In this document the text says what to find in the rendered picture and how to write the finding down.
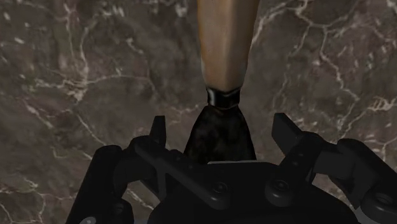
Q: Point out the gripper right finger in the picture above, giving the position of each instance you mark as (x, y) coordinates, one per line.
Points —
(313, 155)

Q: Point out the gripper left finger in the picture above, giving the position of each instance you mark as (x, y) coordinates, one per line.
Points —
(173, 166)

